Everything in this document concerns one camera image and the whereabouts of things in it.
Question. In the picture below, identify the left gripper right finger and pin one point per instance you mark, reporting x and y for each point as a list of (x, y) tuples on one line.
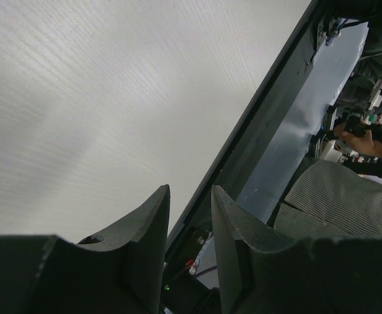
[(262, 271)]

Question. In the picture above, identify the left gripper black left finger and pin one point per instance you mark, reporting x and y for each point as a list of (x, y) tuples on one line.
[(116, 270)]

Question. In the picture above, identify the operator hand in background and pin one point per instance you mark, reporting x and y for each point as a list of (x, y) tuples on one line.
[(362, 145)]

